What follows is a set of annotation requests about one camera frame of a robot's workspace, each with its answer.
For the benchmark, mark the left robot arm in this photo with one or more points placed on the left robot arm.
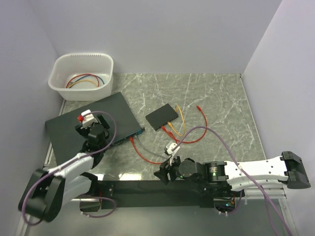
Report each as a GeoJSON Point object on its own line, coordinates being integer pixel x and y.
{"type": "Point", "coordinates": [47, 191]}

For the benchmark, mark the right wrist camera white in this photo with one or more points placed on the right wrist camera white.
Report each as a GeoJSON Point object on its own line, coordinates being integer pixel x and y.
{"type": "Point", "coordinates": [171, 150]}

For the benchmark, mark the small black switch box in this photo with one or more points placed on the small black switch box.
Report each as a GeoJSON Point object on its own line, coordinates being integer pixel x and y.
{"type": "Point", "coordinates": [161, 116]}

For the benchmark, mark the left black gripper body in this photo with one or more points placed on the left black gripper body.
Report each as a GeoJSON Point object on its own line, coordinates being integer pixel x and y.
{"type": "Point", "coordinates": [83, 132]}

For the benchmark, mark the aluminium rail right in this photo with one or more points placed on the aluminium rail right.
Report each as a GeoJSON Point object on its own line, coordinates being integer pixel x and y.
{"type": "Point", "coordinates": [273, 191]}

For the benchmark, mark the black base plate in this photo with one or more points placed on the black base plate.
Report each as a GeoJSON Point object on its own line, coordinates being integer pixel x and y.
{"type": "Point", "coordinates": [153, 193]}

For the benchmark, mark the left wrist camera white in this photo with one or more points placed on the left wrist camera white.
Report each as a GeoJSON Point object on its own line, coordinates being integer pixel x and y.
{"type": "Point", "coordinates": [87, 119]}

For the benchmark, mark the large black network switch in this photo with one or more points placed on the large black network switch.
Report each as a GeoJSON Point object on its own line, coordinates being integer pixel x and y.
{"type": "Point", "coordinates": [66, 141]}

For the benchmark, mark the white plastic tub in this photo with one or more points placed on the white plastic tub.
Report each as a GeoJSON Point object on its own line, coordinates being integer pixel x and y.
{"type": "Point", "coordinates": [82, 77]}

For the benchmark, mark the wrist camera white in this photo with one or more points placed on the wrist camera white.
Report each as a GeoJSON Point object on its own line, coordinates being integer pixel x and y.
{"type": "Point", "coordinates": [171, 150]}
{"type": "Point", "coordinates": [87, 119]}

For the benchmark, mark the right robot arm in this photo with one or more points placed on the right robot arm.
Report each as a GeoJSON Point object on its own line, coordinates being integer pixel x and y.
{"type": "Point", "coordinates": [220, 178]}

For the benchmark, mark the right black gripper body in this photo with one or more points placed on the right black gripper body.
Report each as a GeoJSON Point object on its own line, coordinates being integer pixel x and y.
{"type": "Point", "coordinates": [173, 168]}

